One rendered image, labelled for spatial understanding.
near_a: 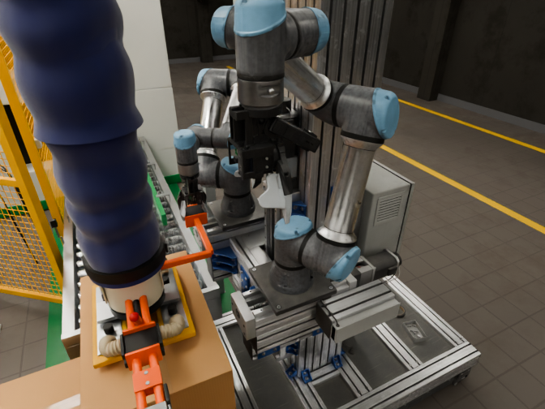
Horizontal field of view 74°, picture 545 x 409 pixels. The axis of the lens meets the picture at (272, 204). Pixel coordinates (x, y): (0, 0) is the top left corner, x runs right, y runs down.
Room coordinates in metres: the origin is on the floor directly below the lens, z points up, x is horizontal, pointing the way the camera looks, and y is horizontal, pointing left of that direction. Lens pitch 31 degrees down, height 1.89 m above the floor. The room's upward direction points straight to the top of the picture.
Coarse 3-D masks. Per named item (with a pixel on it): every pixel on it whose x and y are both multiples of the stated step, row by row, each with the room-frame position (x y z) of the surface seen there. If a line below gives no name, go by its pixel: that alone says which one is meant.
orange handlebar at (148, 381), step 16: (208, 240) 1.04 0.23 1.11; (192, 256) 0.95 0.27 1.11; (208, 256) 0.97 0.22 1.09; (128, 304) 0.74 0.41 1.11; (144, 304) 0.74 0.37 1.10; (128, 320) 0.68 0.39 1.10; (144, 320) 0.68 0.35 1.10; (144, 384) 0.50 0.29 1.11; (160, 384) 0.50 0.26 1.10; (144, 400) 0.46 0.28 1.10; (160, 400) 0.46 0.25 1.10
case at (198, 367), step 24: (192, 288) 0.97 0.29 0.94; (192, 312) 0.85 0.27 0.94; (216, 336) 0.76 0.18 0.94; (120, 360) 0.67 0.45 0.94; (168, 360) 0.67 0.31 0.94; (192, 360) 0.67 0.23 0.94; (216, 360) 0.67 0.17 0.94; (96, 384) 0.60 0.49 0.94; (120, 384) 0.60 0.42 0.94; (168, 384) 0.60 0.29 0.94; (192, 384) 0.60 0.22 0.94; (216, 384) 0.62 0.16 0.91; (96, 408) 0.53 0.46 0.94; (120, 408) 0.53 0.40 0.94; (192, 408) 0.59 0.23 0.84; (216, 408) 0.62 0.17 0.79
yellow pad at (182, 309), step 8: (176, 272) 1.01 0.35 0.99; (168, 280) 0.94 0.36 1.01; (176, 280) 0.96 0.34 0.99; (184, 296) 0.89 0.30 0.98; (168, 304) 0.85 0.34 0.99; (176, 304) 0.85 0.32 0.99; (184, 304) 0.85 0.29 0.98; (160, 312) 0.82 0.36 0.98; (168, 312) 0.81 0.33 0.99; (176, 312) 0.81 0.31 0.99; (184, 312) 0.81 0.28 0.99; (160, 320) 0.79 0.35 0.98; (168, 320) 0.78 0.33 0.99; (184, 320) 0.78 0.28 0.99; (184, 328) 0.75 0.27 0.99; (192, 328) 0.76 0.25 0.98; (176, 336) 0.73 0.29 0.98; (184, 336) 0.73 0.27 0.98; (192, 336) 0.74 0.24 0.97; (168, 344) 0.71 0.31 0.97
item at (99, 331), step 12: (96, 288) 0.92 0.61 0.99; (96, 300) 0.87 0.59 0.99; (96, 312) 0.82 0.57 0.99; (96, 324) 0.77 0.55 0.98; (108, 324) 0.75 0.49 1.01; (120, 324) 0.77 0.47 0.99; (96, 336) 0.73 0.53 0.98; (96, 348) 0.68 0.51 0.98; (96, 360) 0.64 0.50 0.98; (108, 360) 0.65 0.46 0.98
